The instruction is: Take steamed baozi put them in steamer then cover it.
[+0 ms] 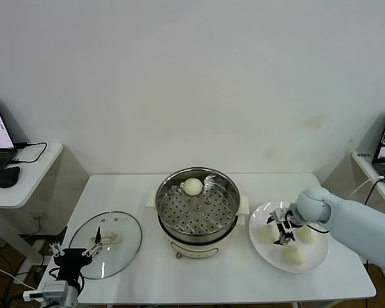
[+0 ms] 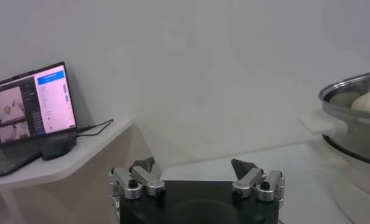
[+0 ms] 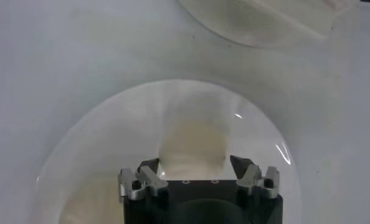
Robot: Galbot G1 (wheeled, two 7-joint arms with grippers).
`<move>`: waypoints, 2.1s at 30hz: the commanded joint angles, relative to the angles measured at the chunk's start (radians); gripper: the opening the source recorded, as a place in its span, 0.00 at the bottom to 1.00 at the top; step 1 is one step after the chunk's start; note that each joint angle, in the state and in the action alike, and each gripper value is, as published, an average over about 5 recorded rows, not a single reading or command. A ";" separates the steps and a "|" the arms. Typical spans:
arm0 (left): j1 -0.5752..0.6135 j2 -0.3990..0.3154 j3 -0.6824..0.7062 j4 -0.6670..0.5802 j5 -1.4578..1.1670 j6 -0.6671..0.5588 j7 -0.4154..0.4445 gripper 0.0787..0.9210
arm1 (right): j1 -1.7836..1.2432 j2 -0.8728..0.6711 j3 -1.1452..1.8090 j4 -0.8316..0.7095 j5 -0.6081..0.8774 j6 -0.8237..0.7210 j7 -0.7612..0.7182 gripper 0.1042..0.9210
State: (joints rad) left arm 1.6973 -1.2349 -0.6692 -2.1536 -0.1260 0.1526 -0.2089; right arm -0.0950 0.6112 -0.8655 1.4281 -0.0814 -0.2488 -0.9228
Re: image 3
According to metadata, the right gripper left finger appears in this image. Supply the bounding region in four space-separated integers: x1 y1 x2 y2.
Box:
117 157 170 202

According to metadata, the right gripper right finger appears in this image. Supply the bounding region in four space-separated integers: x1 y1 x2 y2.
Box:
229 155 281 200

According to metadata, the white round plate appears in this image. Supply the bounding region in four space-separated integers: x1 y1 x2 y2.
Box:
29 79 303 224

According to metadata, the cream electric cooking pot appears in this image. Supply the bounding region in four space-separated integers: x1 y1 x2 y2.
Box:
177 0 361 49

